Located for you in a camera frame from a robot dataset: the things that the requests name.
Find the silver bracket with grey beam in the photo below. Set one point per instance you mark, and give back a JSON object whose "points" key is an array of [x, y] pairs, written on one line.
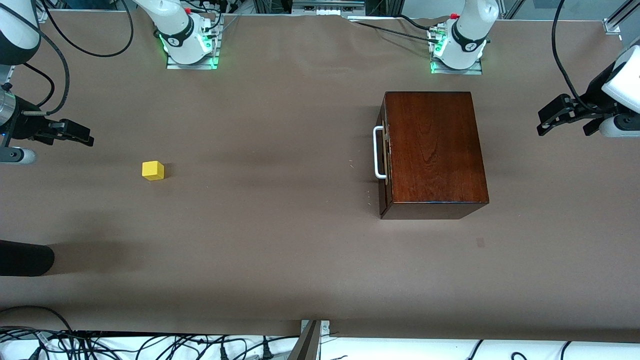
{"points": [[312, 332]]}

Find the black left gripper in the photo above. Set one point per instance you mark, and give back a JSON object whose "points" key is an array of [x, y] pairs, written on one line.
{"points": [[593, 99]]}

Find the dark brown wooden box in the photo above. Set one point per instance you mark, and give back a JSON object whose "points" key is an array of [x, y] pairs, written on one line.
{"points": [[435, 150]]}

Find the grey metal rail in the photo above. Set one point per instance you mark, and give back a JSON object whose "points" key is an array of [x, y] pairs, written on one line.
{"points": [[327, 4]]}

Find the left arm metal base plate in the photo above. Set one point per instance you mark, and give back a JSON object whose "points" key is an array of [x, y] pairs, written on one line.
{"points": [[457, 71]]}

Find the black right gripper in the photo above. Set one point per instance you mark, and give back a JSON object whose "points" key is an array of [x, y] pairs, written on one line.
{"points": [[26, 125]]}

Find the black cylinder object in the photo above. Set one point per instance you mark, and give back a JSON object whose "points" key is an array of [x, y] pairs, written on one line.
{"points": [[25, 258]]}

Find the yellow cube block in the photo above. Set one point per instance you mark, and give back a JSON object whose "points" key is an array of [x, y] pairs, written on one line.
{"points": [[152, 171]]}

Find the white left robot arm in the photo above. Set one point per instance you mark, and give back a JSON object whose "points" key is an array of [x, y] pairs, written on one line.
{"points": [[467, 30]]}

